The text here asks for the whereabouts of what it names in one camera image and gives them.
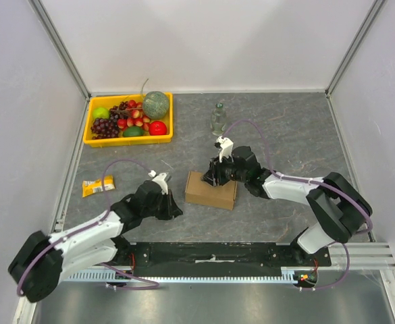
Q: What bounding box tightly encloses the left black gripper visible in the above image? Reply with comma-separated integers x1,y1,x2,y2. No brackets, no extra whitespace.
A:
142,189,183,220

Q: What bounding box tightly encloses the brown cardboard box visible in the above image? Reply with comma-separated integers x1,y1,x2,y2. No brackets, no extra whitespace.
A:
185,171,238,211

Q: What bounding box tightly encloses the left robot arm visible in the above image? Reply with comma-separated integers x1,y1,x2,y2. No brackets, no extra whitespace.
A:
8,180,183,302

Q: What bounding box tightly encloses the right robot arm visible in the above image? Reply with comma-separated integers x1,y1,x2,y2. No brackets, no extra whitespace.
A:
201,146,372,266

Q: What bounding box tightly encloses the clear glass bottle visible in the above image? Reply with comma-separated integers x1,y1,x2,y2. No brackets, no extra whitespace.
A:
211,103,227,136

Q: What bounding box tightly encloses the yellow snack packet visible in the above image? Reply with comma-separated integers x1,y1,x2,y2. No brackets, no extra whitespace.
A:
82,175,115,198

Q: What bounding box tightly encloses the green avocado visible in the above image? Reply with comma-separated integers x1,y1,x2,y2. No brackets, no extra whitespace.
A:
122,126,144,137

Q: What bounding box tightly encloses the red tomato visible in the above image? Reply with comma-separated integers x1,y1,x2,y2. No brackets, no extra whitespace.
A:
149,121,167,136

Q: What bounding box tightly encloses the red cherry bunch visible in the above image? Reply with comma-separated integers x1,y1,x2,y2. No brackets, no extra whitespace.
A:
109,99,151,132

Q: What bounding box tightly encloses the dark purple grape bunch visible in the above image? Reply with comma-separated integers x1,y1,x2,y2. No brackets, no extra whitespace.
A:
90,118,120,140

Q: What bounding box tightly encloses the green netted melon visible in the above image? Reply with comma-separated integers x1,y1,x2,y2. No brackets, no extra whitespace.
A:
142,91,169,119

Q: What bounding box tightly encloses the green apple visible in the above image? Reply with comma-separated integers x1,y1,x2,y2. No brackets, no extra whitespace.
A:
92,107,110,119

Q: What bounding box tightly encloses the yellow plastic bin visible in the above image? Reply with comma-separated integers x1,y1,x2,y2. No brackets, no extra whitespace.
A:
83,92,174,147

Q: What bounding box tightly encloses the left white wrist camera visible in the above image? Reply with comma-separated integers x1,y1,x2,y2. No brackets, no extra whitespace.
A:
148,170,171,194

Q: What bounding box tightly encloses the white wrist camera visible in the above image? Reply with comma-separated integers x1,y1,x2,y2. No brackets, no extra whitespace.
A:
148,170,171,194
215,136,234,163

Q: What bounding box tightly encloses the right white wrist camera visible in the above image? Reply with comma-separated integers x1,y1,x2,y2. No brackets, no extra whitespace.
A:
215,136,234,163

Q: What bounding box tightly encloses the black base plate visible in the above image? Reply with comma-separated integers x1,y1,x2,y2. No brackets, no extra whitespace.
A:
107,242,332,276

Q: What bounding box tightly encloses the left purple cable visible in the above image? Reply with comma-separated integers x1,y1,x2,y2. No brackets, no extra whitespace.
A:
16,158,161,297

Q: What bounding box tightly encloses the purple cable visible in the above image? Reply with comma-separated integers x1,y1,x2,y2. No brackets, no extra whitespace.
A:
16,158,161,297
223,119,374,292

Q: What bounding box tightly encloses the grey slotted cable duct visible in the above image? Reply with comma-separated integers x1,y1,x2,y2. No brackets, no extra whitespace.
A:
65,268,298,284

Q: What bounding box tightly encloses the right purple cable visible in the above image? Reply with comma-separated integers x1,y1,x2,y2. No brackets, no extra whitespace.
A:
223,119,374,292

